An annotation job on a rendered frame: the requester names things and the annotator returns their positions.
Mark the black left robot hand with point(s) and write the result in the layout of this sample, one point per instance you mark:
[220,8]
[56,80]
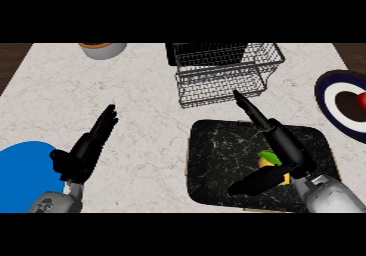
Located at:
[81,154]

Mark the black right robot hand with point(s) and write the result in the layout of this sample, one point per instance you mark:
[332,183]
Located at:
[284,141]

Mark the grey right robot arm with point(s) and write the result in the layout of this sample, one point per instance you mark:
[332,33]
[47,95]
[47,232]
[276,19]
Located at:
[328,196]

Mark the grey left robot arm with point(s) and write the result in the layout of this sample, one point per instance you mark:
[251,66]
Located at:
[58,200]

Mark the yellow lemon with green leaf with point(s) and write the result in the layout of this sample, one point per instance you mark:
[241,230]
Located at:
[267,159]

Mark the black marble tray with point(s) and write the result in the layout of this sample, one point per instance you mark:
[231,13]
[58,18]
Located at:
[225,160]

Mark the blue round plate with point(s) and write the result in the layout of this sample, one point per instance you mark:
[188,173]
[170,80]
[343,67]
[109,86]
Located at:
[21,176]

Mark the dark blue and white plate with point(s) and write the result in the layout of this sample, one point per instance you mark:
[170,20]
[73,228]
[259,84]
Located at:
[338,110]

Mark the grey cup with orange rim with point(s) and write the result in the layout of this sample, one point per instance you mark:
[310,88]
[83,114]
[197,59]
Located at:
[102,50]

